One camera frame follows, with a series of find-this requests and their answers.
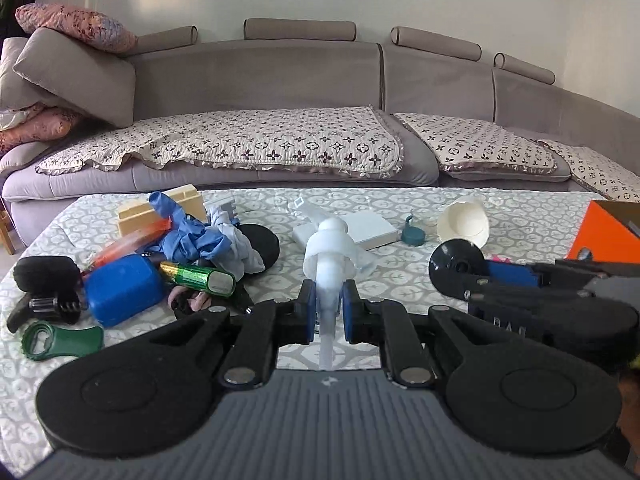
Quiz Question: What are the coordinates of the white pump dispenser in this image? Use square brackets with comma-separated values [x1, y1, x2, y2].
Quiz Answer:
[303, 217, 375, 370]

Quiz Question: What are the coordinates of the right patterned seat cover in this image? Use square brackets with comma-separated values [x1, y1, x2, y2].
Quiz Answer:
[538, 140, 640, 203]

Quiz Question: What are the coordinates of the wooden stool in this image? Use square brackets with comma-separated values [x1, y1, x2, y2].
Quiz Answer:
[0, 203, 15, 256]

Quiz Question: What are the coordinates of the black zip pouch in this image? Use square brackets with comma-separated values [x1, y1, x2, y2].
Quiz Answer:
[13, 256, 81, 295]

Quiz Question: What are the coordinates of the green gold battery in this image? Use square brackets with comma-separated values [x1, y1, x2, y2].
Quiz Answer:
[158, 261, 236, 297]

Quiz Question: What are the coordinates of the pink black hair scrunchie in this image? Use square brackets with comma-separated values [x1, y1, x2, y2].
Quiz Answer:
[167, 283, 254, 321]

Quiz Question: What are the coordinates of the blue nitrile glove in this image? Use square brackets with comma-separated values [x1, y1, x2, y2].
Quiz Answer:
[148, 190, 266, 281]

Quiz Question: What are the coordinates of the green bottle opener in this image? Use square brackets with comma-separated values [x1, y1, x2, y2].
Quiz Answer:
[21, 321, 104, 362]

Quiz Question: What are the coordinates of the blue plastic box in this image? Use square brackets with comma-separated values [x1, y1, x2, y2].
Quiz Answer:
[85, 254, 165, 328]

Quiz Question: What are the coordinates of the pink floral pillow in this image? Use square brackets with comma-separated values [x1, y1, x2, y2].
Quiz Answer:
[15, 3, 138, 54]

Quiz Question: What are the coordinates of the pink clothespin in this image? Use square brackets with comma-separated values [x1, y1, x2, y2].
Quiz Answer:
[487, 255, 512, 263]

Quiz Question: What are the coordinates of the orange plastic wrapper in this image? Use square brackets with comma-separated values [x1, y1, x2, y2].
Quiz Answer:
[84, 219, 171, 274]

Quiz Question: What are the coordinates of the middle patterned seat cover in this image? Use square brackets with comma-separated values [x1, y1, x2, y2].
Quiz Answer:
[394, 113, 556, 174]

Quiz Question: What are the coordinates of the cream wooden holder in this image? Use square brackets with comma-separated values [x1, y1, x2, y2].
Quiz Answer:
[116, 184, 207, 239]

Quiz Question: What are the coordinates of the grey sectional sofa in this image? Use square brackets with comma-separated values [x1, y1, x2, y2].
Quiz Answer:
[2, 39, 639, 243]

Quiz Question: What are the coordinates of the patterned sofa seat cover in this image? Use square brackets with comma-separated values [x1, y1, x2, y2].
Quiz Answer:
[36, 106, 404, 178]

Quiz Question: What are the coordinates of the grey cushion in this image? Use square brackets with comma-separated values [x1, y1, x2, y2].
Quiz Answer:
[1, 28, 136, 128]

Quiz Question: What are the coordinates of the orange cardboard box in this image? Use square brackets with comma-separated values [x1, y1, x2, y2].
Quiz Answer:
[567, 200, 640, 263]

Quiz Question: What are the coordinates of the white paper cup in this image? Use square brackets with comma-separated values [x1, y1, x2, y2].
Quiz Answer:
[436, 197, 489, 248]

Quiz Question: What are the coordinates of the dark green small bottle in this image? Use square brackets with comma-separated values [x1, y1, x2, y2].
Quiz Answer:
[428, 238, 489, 300]

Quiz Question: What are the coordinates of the white flat box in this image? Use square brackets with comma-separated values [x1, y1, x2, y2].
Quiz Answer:
[292, 211, 399, 250]

